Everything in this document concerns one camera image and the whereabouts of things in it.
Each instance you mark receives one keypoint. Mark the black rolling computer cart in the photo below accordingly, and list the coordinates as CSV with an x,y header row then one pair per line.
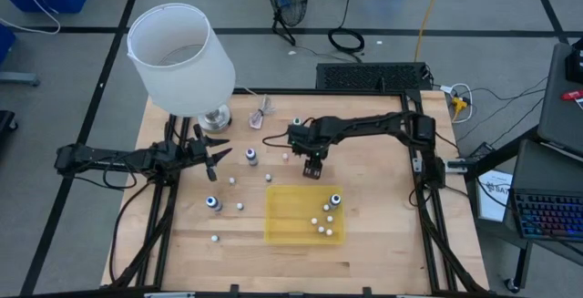
x,y
546,166

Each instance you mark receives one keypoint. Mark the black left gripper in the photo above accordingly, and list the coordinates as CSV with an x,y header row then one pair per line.
x,y
196,152

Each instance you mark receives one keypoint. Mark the white paper sheet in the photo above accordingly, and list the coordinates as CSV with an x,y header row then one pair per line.
x,y
494,198

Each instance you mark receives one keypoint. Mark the grey metal floor base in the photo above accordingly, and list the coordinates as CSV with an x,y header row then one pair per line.
x,y
18,79

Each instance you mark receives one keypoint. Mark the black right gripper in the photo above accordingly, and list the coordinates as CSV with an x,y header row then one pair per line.
x,y
314,148

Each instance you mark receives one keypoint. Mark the large purple food coloring bottle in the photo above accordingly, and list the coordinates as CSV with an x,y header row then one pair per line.
x,y
251,157

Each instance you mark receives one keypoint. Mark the yellow power plug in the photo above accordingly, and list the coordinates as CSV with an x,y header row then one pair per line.
x,y
459,103

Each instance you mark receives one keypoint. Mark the silver lamp base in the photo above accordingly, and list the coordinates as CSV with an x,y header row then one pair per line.
x,y
215,120

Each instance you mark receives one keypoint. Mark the large green food coloring bottle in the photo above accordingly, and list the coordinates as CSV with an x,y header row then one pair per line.
x,y
297,121

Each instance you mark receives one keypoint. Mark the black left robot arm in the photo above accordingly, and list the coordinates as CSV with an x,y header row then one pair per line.
x,y
91,157

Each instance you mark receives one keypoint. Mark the black vented computer case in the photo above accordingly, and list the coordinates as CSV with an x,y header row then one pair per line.
x,y
373,77

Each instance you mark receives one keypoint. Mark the black aluminium table frame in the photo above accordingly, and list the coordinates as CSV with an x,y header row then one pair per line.
x,y
404,106

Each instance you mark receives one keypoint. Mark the white lamp shade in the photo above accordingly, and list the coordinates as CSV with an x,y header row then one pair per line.
x,y
182,84

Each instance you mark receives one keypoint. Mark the backlit computer keyboard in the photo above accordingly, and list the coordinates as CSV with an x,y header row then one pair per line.
x,y
546,213

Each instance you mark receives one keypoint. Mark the black table-edge clamp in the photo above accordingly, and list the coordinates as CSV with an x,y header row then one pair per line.
x,y
367,291
235,290

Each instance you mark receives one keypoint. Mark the red flat tool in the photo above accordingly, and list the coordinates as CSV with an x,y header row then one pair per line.
x,y
571,95

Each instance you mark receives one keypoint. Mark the large blue food coloring bottle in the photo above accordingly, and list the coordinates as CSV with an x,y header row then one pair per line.
x,y
212,203

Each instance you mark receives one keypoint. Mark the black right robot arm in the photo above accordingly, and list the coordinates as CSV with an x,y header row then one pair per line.
x,y
364,125

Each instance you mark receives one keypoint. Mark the yellow translucent plastic bin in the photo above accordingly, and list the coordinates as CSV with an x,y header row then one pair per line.
x,y
291,216

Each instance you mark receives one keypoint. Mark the dark grey cart top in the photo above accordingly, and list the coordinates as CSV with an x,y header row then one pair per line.
x,y
560,116

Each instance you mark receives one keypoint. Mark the large black food coloring bottle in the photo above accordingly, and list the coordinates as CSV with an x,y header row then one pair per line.
x,y
334,200

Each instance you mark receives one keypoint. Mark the silver aluminium bar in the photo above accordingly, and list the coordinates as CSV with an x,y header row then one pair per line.
x,y
168,294

